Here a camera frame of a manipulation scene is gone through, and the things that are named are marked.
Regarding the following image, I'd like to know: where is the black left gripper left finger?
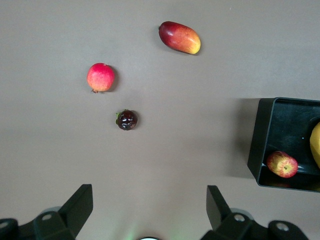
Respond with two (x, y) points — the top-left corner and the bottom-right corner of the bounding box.
(0, 184), (94, 240)

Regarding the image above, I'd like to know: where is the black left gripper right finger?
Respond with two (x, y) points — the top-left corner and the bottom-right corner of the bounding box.
(206, 185), (309, 240)

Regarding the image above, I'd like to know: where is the red yellow apple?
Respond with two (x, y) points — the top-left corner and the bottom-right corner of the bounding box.
(266, 150), (299, 179)

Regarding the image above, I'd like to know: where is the black plastic box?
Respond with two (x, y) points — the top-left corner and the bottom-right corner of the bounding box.
(247, 97), (320, 193)

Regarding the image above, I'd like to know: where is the yellow banana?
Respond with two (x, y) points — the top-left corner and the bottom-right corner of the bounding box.
(309, 121), (320, 170)

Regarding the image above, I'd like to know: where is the brown table cloth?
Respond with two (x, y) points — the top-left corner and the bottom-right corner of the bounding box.
(0, 0), (320, 240)

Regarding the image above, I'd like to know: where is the dark purple plum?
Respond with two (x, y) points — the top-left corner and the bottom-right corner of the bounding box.
(115, 108), (139, 132)

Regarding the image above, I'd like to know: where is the red yellow mango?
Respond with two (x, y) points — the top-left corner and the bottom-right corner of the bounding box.
(158, 20), (202, 55)

